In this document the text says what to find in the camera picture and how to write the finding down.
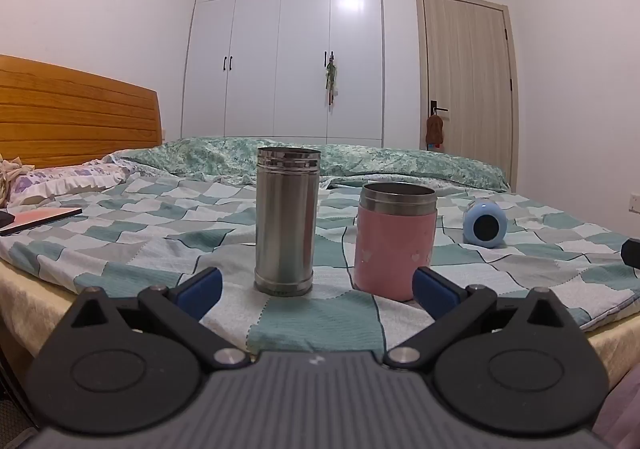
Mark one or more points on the beige crumpled cloth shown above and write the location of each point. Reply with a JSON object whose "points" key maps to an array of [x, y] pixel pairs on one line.
{"points": [[10, 174]]}

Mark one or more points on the tall stainless steel cup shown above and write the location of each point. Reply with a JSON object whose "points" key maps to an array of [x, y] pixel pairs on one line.
{"points": [[285, 224]]}

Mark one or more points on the green patterned quilt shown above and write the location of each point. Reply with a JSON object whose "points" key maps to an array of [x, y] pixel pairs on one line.
{"points": [[215, 159]]}

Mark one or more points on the beige bed mattress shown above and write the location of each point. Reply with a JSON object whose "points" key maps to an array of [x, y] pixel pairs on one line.
{"points": [[20, 299]]}

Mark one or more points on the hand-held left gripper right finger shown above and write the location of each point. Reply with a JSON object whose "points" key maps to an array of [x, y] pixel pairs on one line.
{"points": [[432, 292]]}

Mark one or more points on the wall socket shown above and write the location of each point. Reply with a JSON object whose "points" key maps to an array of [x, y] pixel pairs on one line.
{"points": [[635, 203]]}

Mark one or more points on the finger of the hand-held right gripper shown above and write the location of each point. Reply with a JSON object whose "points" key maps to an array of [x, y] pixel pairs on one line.
{"points": [[632, 253]]}

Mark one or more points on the light wooden door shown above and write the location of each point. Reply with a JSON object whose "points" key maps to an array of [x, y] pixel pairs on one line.
{"points": [[470, 89]]}

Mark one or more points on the pink flat book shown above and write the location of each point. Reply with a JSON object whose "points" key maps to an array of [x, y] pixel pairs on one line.
{"points": [[35, 219]]}

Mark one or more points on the checkered bed sheet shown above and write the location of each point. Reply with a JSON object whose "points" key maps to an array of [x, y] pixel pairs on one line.
{"points": [[165, 234]]}

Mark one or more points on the green hanging ornament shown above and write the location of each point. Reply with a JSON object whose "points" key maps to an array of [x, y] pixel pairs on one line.
{"points": [[330, 79]]}

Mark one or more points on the blue cup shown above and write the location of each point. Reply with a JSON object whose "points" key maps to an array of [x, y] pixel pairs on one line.
{"points": [[472, 224]]}

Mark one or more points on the purple floral pillow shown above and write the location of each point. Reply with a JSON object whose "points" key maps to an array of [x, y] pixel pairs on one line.
{"points": [[65, 181]]}

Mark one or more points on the brown hanging pouch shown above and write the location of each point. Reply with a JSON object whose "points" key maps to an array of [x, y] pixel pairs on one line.
{"points": [[434, 131]]}

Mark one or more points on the white wardrobe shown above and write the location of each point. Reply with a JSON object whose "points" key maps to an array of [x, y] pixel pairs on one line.
{"points": [[280, 54]]}

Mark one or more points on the wooden bed headboard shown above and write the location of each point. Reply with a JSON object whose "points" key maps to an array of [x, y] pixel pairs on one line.
{"points": [[75, 119]]}

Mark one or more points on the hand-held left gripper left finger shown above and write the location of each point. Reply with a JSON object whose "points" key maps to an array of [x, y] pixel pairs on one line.
{"points": [[202, 290]]}

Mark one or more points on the pink cup with steel rim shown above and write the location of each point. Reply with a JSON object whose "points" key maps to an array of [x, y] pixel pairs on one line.
{"points": [[390, 249]]}

